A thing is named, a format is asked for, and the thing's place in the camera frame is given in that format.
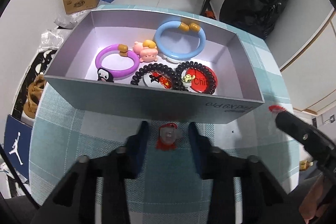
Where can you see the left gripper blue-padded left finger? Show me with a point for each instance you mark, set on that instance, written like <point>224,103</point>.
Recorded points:
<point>136,150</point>

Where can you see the red China badge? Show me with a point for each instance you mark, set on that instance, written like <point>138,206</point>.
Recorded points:
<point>203,83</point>

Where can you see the grey phone box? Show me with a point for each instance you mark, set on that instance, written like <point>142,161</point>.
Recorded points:
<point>156,64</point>

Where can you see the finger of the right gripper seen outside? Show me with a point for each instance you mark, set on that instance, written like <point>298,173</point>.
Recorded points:
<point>316,144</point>

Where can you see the red clear hair clip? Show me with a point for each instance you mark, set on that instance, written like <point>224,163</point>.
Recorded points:
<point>169,134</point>

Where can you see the black penguin charm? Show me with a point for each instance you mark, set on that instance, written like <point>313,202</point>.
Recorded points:
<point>104,75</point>

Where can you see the teal plaid tablecloth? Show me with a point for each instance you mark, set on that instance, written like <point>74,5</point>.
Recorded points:
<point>175,193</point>

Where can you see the person's right hand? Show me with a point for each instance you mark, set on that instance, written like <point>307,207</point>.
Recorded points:
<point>309,206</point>

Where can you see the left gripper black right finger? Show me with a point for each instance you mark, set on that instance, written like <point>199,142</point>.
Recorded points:
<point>201,151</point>

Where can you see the grey plastic mail bag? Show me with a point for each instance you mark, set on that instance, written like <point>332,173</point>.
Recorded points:
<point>70,21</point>

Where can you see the brown boot pair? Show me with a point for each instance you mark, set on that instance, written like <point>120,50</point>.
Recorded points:
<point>34,94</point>

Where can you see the black white sneaker pair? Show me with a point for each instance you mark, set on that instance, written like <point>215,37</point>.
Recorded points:
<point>41,63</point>

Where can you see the pink pig figurine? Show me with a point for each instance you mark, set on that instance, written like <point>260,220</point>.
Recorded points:
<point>147,51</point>

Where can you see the navy Jordan shoe box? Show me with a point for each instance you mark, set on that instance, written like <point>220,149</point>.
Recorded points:
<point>17,145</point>

